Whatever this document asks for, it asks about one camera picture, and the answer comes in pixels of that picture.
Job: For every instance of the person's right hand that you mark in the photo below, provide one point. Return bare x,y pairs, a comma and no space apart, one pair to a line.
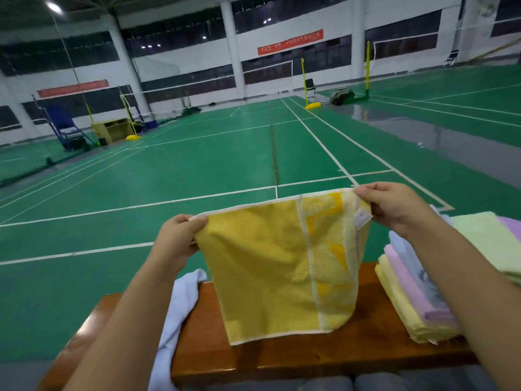
395,207

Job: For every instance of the person's left hand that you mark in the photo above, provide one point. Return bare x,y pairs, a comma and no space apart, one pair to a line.
177,242

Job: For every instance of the white blue towel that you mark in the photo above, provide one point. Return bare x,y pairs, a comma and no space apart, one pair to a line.
405,256

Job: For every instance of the light blue towel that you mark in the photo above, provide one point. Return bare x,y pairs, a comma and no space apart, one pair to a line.
175,321

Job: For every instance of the light pink towel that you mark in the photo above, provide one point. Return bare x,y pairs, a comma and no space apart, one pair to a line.
415,289

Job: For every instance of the pale yellow towel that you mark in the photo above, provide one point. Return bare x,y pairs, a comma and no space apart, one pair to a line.
407,309

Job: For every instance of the person's right forearm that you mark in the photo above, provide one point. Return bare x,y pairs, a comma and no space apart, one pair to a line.
480,297

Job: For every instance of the person's left forearm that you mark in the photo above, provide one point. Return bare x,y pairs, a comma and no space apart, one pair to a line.
122,334

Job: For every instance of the person's grey trousers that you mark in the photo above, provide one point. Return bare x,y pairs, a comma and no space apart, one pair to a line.
382,383

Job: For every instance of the black sports bag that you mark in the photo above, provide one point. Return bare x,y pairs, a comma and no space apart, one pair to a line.
342,97

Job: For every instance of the brown wooden bench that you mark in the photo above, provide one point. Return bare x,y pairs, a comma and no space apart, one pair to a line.
374,330

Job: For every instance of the yellow wooden stand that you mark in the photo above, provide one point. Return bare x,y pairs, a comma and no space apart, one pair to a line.
112,131

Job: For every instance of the dark folding chair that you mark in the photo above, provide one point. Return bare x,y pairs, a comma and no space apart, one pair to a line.
311,87

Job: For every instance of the blue umpire chair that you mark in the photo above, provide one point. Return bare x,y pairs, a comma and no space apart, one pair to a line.
61,122

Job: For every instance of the badminton net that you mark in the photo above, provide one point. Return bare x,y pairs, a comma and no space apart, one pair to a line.
220,77

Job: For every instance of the red wall banner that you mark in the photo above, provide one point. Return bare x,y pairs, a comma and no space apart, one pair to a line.
73,88
291,42

